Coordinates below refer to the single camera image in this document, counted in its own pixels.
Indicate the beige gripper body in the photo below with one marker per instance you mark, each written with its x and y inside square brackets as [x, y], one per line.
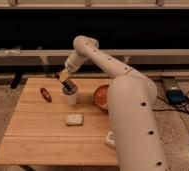
[74, 62]

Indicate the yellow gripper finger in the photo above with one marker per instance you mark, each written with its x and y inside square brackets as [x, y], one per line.
[64, 75]

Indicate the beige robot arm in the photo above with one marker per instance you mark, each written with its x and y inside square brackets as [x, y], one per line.
[130, 97]

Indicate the white ceramic cup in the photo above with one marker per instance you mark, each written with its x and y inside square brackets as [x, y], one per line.
[70, 95]

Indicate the red brown marker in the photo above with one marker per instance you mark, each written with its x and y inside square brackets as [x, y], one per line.
[45, 95]

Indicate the orange bowl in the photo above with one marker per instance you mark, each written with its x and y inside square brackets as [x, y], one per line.
[100, 97]

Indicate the white sponge block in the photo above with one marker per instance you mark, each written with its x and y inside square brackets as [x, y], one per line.
[74, 120]

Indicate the wooden table board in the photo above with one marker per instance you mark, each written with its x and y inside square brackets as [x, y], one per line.
[37, 133]

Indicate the white plastic bottle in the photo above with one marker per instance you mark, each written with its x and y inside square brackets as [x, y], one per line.
[109, 140]

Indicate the blue power adapter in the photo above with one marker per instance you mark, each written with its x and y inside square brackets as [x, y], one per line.
[175, 96]

